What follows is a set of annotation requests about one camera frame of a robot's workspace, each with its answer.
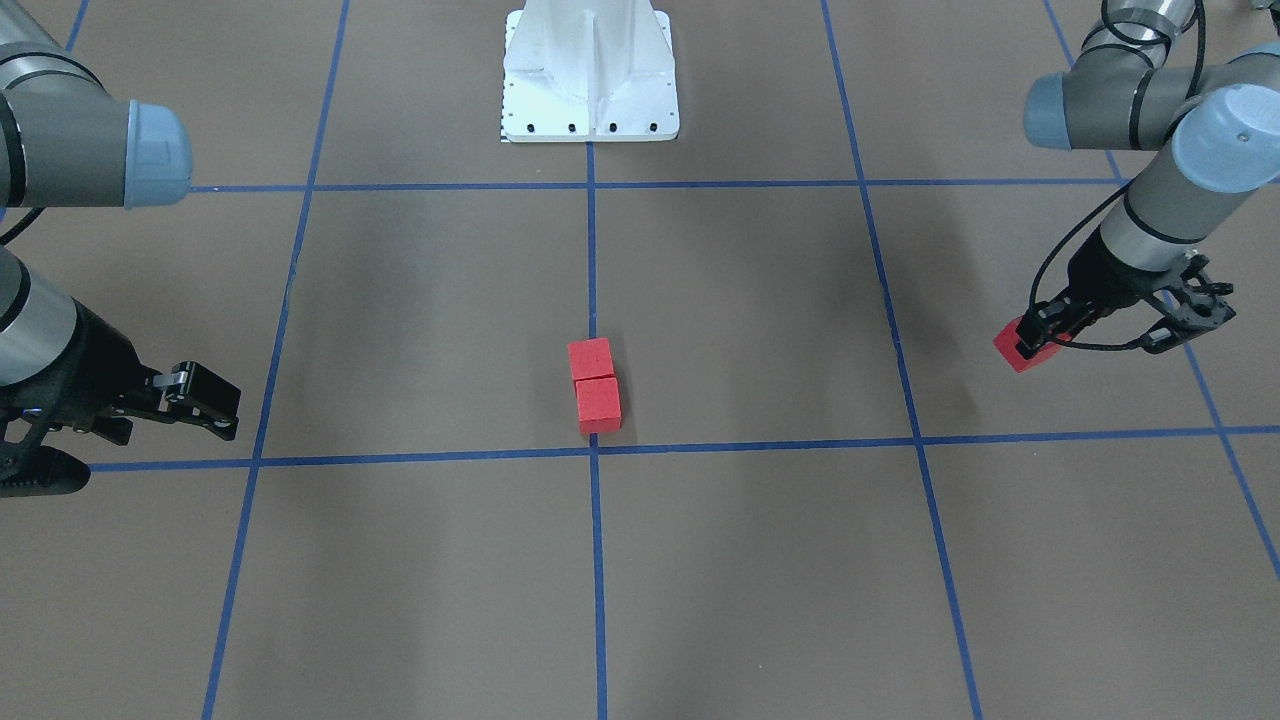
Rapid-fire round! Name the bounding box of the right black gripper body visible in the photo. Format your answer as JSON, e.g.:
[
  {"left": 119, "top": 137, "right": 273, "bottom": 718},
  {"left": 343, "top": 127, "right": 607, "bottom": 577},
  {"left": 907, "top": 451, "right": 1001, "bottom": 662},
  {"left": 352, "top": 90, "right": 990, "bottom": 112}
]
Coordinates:
[{"left": 3, "top": 299, "right": 161, "bottom": 451}]

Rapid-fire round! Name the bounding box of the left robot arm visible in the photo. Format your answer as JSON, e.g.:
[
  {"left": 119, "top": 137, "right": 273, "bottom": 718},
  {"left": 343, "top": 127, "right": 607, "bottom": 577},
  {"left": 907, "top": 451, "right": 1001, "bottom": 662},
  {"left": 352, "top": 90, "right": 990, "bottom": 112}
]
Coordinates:
[{"left": 995, "top": 1, "right": 1279, "bottom": 372}]

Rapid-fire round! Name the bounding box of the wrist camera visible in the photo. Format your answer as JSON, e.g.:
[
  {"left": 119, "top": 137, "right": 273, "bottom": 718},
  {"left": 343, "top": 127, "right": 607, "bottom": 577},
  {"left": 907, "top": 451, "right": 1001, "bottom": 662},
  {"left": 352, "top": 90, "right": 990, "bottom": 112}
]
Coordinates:
[
  {"left": 1139, "top": 250, "right": 1236, "bottom": 354},
  {"left": 1, "top": 414, "right": 91, "bottom": 498}
]

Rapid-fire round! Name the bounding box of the red block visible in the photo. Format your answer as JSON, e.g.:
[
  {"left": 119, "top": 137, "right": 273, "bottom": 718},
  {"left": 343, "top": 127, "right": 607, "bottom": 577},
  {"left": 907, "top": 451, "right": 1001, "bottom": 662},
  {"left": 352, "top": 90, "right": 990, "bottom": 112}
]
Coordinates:
[
  {"left": 993, "top": 316, "right": 1062, "bottom": 373},
  {"left": 573, "top": 375, "right": 623, "bottom": 436},
  {"left": 566, "top": 337, "right": 616, "bottom": 383}
]

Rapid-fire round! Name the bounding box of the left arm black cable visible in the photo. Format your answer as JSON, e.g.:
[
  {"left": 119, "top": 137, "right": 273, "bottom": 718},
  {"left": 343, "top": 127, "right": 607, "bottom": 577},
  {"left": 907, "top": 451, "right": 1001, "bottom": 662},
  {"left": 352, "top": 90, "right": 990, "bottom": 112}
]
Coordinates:
[{"left": 1027, "top": 0, "right": 1206, "bottom": 354}]

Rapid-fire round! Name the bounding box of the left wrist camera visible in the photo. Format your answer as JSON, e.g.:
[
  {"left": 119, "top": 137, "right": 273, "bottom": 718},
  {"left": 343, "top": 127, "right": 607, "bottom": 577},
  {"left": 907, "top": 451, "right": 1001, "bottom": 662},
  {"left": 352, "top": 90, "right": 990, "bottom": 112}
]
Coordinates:
[{"left": 1139, "top": 250, "right": 1236, "bottom": 354}]

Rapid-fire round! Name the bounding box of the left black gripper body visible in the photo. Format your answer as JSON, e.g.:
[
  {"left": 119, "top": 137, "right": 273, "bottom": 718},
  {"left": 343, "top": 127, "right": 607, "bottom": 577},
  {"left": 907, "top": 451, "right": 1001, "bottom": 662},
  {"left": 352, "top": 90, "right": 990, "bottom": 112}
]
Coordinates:
[{"left": 1039, "top": 232, "right": 1190, "bottom": 336}]

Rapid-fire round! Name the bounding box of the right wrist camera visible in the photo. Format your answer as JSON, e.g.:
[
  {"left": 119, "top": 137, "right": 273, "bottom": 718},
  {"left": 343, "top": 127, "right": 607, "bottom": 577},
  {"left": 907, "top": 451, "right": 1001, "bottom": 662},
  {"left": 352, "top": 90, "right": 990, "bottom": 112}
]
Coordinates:
[{"left": 1, "top": 414, "right": 91, "bottom": 498}]

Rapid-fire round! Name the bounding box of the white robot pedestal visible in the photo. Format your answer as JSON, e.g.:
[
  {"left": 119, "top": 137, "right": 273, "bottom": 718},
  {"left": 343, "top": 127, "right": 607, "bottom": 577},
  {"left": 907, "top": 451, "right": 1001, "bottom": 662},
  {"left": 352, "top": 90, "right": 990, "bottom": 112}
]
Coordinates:
[{"left": 500, "top": 1, "right": 681, "bottom": 143}]

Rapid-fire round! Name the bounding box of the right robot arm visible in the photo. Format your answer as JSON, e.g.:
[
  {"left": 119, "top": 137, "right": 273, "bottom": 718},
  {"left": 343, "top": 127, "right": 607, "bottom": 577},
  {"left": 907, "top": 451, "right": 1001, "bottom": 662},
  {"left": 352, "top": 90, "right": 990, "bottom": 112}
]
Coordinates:
[{"left": 1, "top": 1, "right": 241, "bottom": 445}]

